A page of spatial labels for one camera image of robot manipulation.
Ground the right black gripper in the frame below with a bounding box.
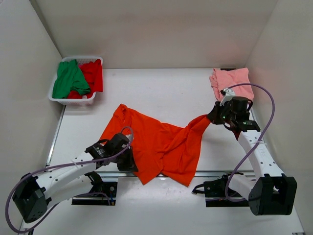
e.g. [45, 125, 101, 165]
[206, 101, 235, 125]

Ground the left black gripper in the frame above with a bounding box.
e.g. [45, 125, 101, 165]
[113, 144, 139, 172]

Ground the orange t shirt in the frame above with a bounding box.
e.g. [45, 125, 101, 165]
[100, 104, 211, 187]

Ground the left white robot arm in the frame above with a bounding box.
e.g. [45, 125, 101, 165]
[12, 133, 138, 223]

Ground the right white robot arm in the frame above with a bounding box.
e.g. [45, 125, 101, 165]
[207, 96, 297, 215]

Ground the pink folded t shirt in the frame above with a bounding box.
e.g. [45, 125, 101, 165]
[209, 68, 254, 101]

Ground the red t shirt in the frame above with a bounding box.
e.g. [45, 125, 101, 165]
[67, 59, 103, 99]

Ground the green t shirt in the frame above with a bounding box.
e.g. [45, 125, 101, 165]
[52, 59, 91, 99]

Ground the aluminium table rail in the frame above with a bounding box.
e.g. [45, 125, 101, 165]
[97, 170, 255, 178]

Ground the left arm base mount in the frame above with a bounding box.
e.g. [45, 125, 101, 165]
[71, 172, 118, 206]

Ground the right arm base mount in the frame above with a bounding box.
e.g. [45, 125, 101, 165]
[192, 173, 248, 208]

